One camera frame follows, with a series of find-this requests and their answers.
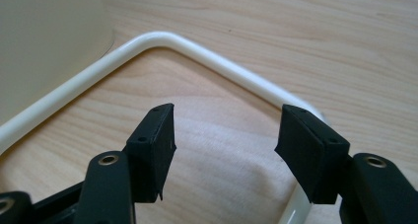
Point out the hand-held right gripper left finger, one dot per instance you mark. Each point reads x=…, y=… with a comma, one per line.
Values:
x=154, y=151

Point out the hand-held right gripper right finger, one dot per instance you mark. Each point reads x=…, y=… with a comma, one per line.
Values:
x=309, y=158

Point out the cream plastic trash bin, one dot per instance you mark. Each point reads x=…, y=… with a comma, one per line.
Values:
x=49, y=46

